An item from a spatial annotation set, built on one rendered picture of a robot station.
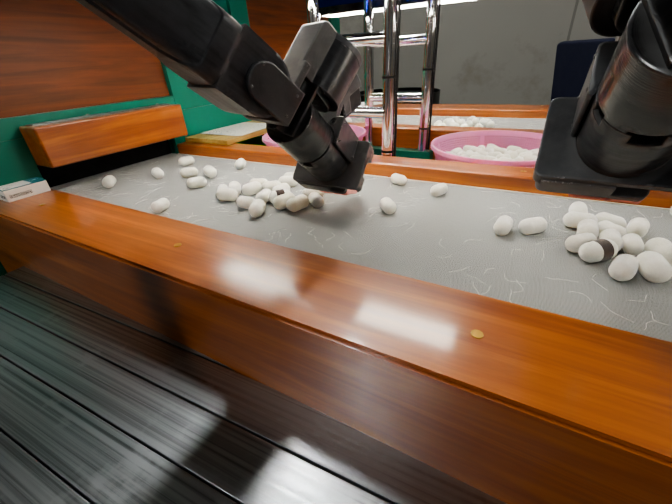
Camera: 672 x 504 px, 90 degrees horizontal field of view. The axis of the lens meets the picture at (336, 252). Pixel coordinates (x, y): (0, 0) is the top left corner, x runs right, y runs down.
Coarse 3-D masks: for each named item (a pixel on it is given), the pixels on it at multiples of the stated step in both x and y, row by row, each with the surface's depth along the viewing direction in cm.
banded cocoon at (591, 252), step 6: (582, 246) 34; (588, 246) 34; (594, 246) 33; (600, 246) 33; (582, 252) 34; (588, 252) 34; (594, 252) 33; (600, 252) 33; (582, 258) 34; (588, 258) 34; (594, 258) 34; (600, 258) 33
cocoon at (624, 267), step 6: (618, 258) 32; (624, 258) 32; (630, 258) 31; (636, 258) 32; (612, 264) 32; (618, 264) 31; (624, 264) 31; (630, 264) 31; (636, 264) 31; (612, 270) 31; (618, 270) 31; (624, 270) 31; (630, 270) 30; (636, 270) 31; (612, 276) 32; (618, 276) 31; (624, 276) 31; (630, 276) 31
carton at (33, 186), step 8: (8, 184) 55; (16, 184) 55; (24, 184) 55; (32, 184) 55; (40, 184) 56; (0, 192) 53; (8, 192) 53; (16, 192) 54; (24, 192) 55; (32, 192) 56; (40, 192) 56; (8, 200) 53
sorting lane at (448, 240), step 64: (128, 192) 62; (192, 192) 61; (384, 192) 55; (448, 192) 54; (512, 192) 52; (384, 256) 38; (448, 256) 37; (512, 256) 36; (576, 256) 36; (640, 320) 27
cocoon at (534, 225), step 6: (522, 222) 40; (528, 222) 39; (534, 222) 39; (540, 222) 39; (546, 222) 40; (522, 228) 40; (528, 228) 39; (534, 228) 39; (540, 228) 40; (528, 234) 40
